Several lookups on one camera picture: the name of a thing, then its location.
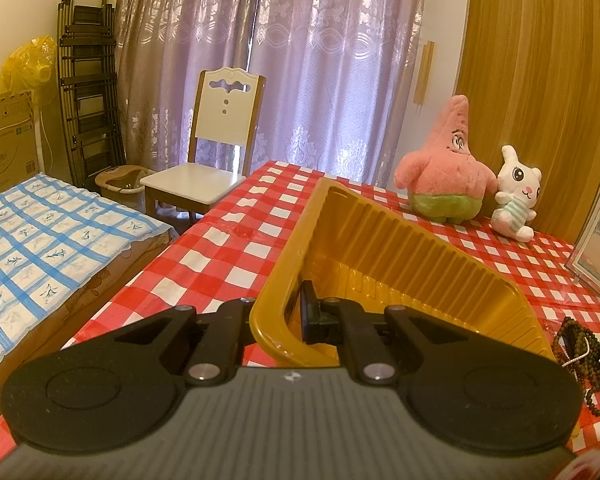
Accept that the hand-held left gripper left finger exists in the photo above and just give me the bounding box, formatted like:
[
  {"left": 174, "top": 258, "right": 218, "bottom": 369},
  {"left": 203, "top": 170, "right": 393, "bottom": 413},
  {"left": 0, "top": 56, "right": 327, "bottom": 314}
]
[{"left": 105, "top": 298, "right": 258, "bottom": 387}]

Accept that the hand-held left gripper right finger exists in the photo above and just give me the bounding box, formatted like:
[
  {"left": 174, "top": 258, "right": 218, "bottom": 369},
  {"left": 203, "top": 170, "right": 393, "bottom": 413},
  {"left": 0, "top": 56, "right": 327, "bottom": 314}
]
[{"left": 299, "top": 280, "right": 486, "bottom": 386}]

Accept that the yellow plastic tray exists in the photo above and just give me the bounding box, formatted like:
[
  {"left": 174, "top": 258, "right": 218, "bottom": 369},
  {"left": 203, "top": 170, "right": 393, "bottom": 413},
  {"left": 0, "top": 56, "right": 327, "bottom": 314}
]
[{"left": 249, "top": 176, "right": 556, "bottom": 368}]

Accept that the black bead bracelet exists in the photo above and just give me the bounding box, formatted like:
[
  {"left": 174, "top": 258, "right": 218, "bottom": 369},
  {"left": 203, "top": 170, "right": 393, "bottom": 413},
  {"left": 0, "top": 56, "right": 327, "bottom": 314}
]
[{"left": 560, "top": 317, "right": 591, "bottom": 361}]

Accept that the red checkered tablecloth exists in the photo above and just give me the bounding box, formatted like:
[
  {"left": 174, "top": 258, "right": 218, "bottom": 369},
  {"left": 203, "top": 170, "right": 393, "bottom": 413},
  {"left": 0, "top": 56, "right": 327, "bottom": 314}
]
[{"left": 0, "top": 160, "right": 600, "bottom": 480}]

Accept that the beige plastic basin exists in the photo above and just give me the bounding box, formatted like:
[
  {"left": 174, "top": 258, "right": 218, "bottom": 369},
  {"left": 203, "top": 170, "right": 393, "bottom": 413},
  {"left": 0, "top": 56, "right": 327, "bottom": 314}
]
[{"left": 95, "top": 164, "right": 156, "bottom": 211}]

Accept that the pink starfish plush toy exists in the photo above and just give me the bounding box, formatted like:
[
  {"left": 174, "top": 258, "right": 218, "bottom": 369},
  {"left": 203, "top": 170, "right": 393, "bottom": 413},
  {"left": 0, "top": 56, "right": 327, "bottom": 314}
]
[{"left": 393, "top": 94, "right": 498, "bottom": 225}]

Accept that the blue checked bed sheet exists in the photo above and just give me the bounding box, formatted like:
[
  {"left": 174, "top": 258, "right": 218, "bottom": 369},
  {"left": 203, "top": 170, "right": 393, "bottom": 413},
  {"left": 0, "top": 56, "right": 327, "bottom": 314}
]
[{"left": 0, "top": 172, "right": 178, "bottom": 386}]

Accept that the white wooden chair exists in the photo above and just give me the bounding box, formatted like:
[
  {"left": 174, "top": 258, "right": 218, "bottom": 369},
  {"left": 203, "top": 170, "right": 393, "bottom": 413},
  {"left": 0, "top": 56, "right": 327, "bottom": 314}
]
[{"left": 139, "top": 66, "right": 267, "bottom": 226}]

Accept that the white rabbit plush toy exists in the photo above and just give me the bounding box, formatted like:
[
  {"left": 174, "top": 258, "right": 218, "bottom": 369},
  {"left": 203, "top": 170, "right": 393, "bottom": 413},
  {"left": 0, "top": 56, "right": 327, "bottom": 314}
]
[{"left": 490, "top": 145, "right": 543, "bottom": 242}]

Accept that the purple patterned curtain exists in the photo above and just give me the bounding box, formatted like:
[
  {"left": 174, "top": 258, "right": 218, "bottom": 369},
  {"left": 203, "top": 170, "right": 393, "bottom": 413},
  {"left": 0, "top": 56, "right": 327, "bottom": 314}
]
[{"left": 112, "top": 0, "right": 431, "bottom": 188}]

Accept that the black folding rack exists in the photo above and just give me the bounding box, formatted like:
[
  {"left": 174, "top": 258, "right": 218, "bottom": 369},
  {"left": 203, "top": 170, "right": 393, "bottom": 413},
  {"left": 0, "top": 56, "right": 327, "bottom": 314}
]
[{"left": 56, "top": 0, "right": 126, "bottom": 196}]

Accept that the brown cardboard box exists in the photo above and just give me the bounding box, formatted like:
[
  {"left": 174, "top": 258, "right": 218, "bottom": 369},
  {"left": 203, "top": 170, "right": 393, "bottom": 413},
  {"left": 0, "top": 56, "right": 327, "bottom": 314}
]
[{"left": 0, "top": 90, "right": 43, "bottom": 196}]

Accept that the yellow plastic bag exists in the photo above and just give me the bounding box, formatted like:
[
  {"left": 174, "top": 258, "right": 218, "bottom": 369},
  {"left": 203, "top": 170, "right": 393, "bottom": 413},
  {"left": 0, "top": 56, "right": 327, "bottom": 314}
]
[{"left": 0, "top": 35, "right": 58, "bottom": 111}]

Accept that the wooden wardrobe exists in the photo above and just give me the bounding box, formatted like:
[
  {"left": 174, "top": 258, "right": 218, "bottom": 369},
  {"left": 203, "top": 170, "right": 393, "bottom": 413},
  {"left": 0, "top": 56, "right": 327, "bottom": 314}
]
[{"left": 452, "top": 0, "right": 600, "bottom": 256}]

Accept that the wooden wall hanging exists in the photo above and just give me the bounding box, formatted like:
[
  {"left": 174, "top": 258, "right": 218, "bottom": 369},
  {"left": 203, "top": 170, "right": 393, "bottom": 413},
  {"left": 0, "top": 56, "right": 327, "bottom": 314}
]
[{"left": 412, "top": 40, "right": 436, "bottom": 108}]

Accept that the white bead bracelet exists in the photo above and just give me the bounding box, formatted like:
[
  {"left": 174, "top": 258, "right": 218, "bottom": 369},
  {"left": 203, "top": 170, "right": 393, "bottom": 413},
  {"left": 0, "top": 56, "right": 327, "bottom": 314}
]
[{"left": 565, "top": 335, "right": 592, "bottom": 367}]

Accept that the brown bead string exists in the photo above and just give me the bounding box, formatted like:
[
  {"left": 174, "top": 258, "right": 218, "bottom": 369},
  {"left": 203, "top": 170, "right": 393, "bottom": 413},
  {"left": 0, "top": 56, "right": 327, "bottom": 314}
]
[{"left": 552, "top": 327, "right": 600, "bottom": 417}]

